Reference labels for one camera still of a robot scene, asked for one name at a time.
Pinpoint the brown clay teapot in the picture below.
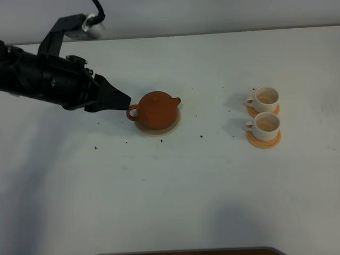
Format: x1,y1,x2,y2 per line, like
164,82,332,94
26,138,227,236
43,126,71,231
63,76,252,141
126,91,181,130

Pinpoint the orange cup coaster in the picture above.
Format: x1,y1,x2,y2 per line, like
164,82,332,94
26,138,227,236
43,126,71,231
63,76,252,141
246,130,282,149
246,104,280,117

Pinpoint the near white teacup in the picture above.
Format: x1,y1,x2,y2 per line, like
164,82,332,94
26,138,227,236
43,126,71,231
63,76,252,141
243,112,281,141

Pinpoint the far orange cup coaster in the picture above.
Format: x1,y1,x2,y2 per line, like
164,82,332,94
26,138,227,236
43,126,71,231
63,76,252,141
246,104,280,117

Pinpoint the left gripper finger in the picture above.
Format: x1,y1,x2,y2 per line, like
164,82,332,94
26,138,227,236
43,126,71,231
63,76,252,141
84,103,128,113
95,74,131,106

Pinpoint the far white teacup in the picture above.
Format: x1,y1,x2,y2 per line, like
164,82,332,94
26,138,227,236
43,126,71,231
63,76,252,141
245,87,279,113

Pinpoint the near orange cup coaster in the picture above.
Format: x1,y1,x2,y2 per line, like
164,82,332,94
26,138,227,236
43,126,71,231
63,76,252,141
246,130,282,149

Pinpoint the beige round teapot coaster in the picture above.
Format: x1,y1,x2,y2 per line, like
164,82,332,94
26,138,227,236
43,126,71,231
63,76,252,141
134,109,181,137

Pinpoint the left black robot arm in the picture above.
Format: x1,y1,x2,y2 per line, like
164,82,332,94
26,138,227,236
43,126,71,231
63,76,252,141
1,42,131,113

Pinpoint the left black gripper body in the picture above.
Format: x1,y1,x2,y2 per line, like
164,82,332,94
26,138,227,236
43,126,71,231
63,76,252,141
37,55,99,111

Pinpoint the white teacup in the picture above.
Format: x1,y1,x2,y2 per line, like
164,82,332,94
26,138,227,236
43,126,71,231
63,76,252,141
243,112,281,141
245,87,279,113

